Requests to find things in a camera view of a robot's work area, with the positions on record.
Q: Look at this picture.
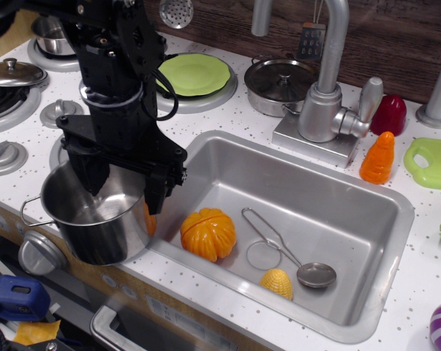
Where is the blue clamp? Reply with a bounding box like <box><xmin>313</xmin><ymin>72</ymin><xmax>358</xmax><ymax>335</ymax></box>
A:
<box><xmin>0</xmin><ymin>275</ymin><xmax>51</xmax><ymax>322</ymax></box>

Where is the silver stove knob upper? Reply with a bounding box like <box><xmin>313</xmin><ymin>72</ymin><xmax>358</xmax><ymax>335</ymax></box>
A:
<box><xmin>39</xmin><ymin>99</ymin><xmax>83</xmax><ymax>129</ymax></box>

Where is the silver oven door handle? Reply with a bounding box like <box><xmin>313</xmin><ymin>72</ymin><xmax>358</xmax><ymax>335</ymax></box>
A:
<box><xmin>89</xmin><ymin>305</ymin><xmax>239</xmax><ymax>351</ymax></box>

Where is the steel pot with lid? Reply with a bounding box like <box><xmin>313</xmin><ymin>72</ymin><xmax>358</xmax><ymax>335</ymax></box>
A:
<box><xmin>244</xmin><ymin>55</ymin><xmax>318</xmax><ymax>118</ymax></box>

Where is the orange toy pumpkin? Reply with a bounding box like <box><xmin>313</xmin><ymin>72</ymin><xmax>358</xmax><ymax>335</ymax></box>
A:
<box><xmin>180</xmin><ymin>208</ymin><xmax>237</xmax><ymax>263</ymax></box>

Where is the yellow toy corn piece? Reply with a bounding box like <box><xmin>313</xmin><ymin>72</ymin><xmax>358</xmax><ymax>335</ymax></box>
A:
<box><xmin>260</xmin><ymin>268</ymin><xmax>293</xmax><ymax>301</ymax></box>

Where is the hanging perforated skimmer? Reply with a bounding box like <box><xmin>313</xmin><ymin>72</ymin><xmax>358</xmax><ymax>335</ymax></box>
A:
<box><xmin>159</xmin><ymin>0</ymin><xmax>194</xmax><ymax>29</ymax></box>

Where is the hanging metal spatula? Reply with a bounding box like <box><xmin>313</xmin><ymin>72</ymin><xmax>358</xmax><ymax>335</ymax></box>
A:
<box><xmin>296</xmin><ymin>22</ymin><xmax>326</xmax><ymax>60</ymax></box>

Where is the silver front oven knob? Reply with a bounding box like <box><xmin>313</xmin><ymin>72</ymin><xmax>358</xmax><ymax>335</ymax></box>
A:
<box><xmin>18</xmin><ymin>230</ymin><xmax>67</xmax><ymax>276</ymax></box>

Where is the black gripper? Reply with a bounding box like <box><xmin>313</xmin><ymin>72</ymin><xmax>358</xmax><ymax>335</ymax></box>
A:
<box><xmin>56</xmin><ymin>114</ymin><xmax>187</xmax><ymax>215</ymax></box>

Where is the left coil stove burner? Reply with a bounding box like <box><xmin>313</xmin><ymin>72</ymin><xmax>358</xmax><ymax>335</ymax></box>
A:
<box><xmin>0</xmin><ymin>86</ymin><xmax>41</xmax><ymax>132</ymax></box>

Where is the silver stove knob lower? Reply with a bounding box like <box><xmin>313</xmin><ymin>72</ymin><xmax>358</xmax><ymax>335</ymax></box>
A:
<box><xmin>0</xmin><ymin>141</ymin><xmax>28</xmax><ymax>176</ymax></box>

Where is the orange toy carrot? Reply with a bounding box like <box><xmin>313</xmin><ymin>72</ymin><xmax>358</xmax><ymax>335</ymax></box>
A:
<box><xmin>359</xmin><ymin>132</ymin><xmax>395</xmax><ymax>184</ymax></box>

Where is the green plastic plate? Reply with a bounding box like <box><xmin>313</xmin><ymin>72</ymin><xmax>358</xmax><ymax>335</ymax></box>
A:
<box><xmin>159</xmin><ymin>53</ymin><xmax>230</xmax><ymax>97</ymax></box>

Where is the silver sink basin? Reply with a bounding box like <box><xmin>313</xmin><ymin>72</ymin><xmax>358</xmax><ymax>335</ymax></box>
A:
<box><xmin>151</xmin><ymin>131</ymin><xmax>414</xmax><ymax>344</ymax></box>

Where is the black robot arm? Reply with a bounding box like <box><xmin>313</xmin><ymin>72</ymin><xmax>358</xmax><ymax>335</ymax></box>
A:
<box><xmin>12</xmin><ymin>1</ymin><xmax>186</xmax><ymax>214</ymax></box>

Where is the green toy cutting board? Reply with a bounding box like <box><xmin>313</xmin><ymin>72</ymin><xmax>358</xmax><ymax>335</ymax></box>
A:
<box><xmin>404</xmin><ymin>137</ymin><xmax>441</xmax><ymax>190</ymax></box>

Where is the steel pot lid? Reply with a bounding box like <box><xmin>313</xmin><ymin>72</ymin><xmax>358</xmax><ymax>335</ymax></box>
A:
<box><xmin>0</xmin><ymin>58</ymin><xmax>48</xmax><ymax>87</ymax></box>

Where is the steel ladle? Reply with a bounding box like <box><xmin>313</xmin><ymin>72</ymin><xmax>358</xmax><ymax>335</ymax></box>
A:
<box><xmin>241</xmin><ymin>207</ymin><xmax>337</xmax><ymax>289</ymax></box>

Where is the yellow cloth piece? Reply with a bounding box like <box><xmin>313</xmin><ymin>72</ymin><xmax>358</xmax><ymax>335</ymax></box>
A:
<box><xmin>13</xmin><ymin>320</ymin><xmax>61</xmax><ymax>346</ymax></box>

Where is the silver toy faucet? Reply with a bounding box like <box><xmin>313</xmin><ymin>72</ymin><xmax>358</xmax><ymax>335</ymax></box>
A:
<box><xmin>272</xmin><ymin>0</ymin><xmax>383</xmax><ymax>167</ymax></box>

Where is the back left stove burner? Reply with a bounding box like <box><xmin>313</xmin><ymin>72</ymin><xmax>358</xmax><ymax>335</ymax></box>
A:
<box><xmin>27</xmin><ymin>38</ymin><xmax>80</xmax><ymax>72</ymax></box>

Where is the dark red toy pepper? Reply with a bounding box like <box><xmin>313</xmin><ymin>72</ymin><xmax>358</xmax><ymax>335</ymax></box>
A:
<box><xmin>370</xmin><ymin>94</ymin><xmax>407</xmax><ymax>137</ymax></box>

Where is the large steel pot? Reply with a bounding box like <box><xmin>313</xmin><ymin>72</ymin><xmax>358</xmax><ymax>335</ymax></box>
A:
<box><xmin>20</xmin><ymin>161</ymin><xmax>151</xmax><ymax>265</ymax></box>

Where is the silver stove knob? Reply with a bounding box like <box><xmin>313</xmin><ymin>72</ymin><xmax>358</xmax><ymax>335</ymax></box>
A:
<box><xmin>0</xmin><ymin>141</ymin><xmax>28</xmax><ymax>176</ymax></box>
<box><xmin>39</xmin><ymin>99</ymin><xmax>83</xmax><ymax>129</ymax></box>

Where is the small steel pot back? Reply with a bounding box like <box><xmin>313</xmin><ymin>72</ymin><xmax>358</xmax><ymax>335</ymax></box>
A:
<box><xmin>31</xmin><ymin>16</ymin><xmax>75</xmax><ymax>57</ymax></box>

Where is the wire strainer loop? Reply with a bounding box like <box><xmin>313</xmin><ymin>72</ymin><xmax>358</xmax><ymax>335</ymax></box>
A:
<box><xmin>246</xmin><ymin>224</ymin><xmax>282</xmax><ymax>271</ymax></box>

